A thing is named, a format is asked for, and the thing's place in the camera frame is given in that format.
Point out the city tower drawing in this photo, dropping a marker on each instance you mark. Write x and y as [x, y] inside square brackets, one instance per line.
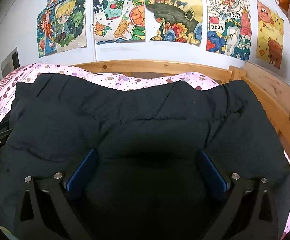
[226, 22]

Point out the black padded jacket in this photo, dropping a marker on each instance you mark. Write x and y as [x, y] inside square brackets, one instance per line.
[145, 135]

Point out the blue mermaid drawing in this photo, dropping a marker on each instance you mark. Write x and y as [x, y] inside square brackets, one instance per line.
[45, 32]

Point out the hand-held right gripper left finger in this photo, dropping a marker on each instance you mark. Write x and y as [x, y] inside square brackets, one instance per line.
[81, 173]

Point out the white wall pipe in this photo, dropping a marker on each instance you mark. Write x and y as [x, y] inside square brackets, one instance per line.
[94, 52]

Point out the autumn landscape drawing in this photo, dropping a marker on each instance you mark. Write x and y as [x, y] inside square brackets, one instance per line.
[172, 12]

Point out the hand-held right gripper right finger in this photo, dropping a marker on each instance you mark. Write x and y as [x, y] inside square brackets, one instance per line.
[212, 172]

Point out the yellow chick and bear drawing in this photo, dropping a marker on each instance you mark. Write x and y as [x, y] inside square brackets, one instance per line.
[270, 35]

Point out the wooden bed frame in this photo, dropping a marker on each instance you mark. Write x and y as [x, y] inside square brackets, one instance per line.
[160, 66]

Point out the blond character drawing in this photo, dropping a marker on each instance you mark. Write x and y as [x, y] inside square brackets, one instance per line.
[68, 23]

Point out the ship and orange slices drawing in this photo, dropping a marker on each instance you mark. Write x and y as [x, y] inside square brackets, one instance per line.
[117, 15]

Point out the pink apple-print blanket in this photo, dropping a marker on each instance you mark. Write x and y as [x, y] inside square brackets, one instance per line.
[135, 82]

